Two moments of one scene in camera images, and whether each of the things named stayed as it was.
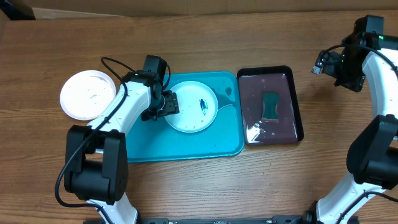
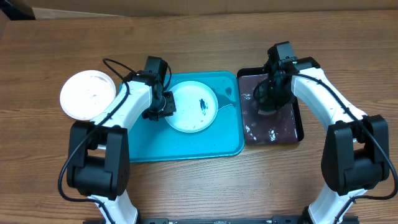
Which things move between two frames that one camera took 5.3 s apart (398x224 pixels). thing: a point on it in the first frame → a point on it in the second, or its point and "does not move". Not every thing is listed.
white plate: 84,94 does not move
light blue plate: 198,106 does not move
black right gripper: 354,84 → 266,101
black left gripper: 171,106 does not move
